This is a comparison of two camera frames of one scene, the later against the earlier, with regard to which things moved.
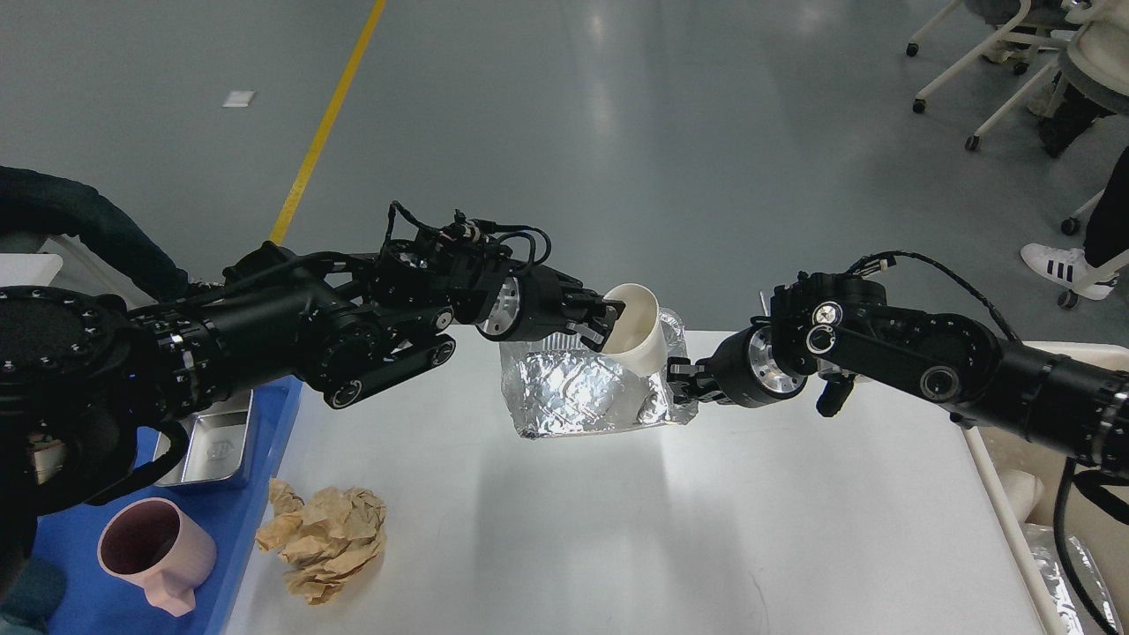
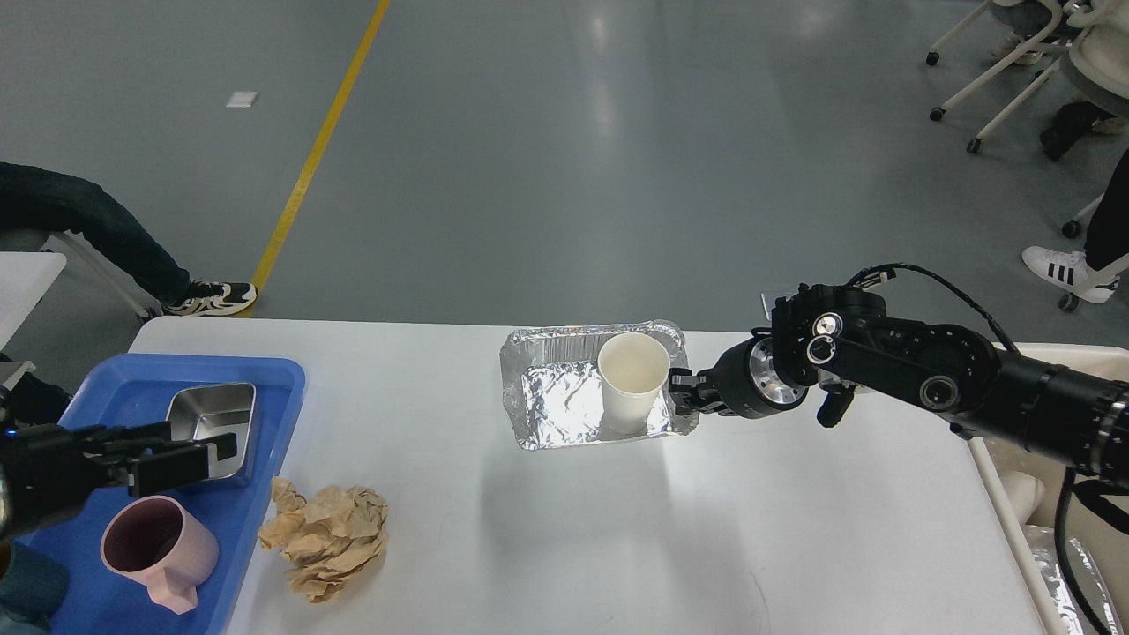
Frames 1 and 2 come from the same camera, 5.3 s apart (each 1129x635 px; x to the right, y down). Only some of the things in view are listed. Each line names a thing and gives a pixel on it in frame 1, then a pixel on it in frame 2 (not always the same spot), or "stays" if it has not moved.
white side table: (40, 269) stays
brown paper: (323, 541) stays
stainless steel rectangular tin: (217, 440) stays
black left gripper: (535, 302) to (51, 470)
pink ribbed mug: (148, 541) stays
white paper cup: (637, 343) to (632, 369)
